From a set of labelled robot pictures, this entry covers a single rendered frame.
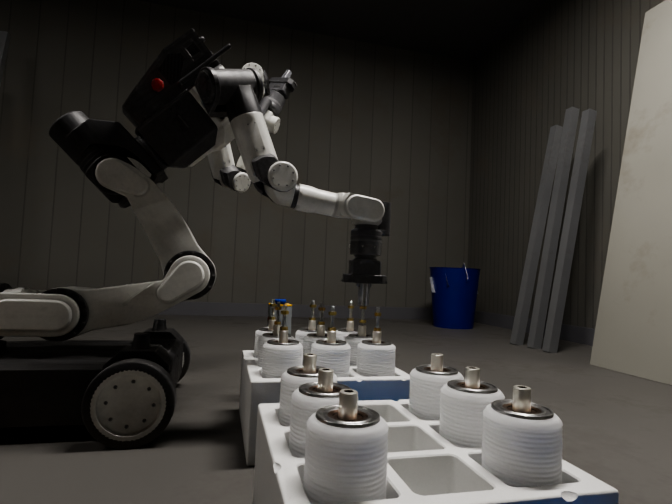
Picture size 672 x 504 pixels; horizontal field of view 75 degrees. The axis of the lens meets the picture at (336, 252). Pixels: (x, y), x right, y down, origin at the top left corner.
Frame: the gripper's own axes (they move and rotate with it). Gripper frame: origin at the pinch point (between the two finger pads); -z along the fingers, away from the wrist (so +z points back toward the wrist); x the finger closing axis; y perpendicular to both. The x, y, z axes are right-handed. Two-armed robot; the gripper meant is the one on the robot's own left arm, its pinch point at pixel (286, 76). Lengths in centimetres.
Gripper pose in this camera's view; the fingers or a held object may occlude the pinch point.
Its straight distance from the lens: 194.8
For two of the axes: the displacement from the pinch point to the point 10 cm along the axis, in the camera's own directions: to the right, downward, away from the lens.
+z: -3.7, 8.7, -3.1
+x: 8.6, 2.0, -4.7
